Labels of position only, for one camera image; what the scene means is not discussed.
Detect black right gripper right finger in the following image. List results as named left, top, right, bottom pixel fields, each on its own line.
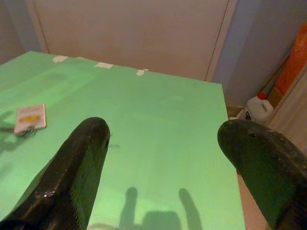
left=217, top=119, right=307, bottom=230

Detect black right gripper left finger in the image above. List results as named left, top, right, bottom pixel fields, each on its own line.
left=0, top=116, right=111, bottom=230

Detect keys with white tag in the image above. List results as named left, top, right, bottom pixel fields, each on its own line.
left=0, top=103, right=47, bottom=138

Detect beige wood grain panel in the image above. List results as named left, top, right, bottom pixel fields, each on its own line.
left=265, top=67, right=307, bottom=154

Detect white jug red cap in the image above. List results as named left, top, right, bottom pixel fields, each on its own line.
left=245, top=92, right=275, bottom=125

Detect orange long bundle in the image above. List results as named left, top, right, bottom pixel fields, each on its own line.
left=275, top=23, right=307, bottom=95

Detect plain room door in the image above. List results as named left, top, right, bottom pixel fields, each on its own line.
left=32, top=0, right=229, bottom=81

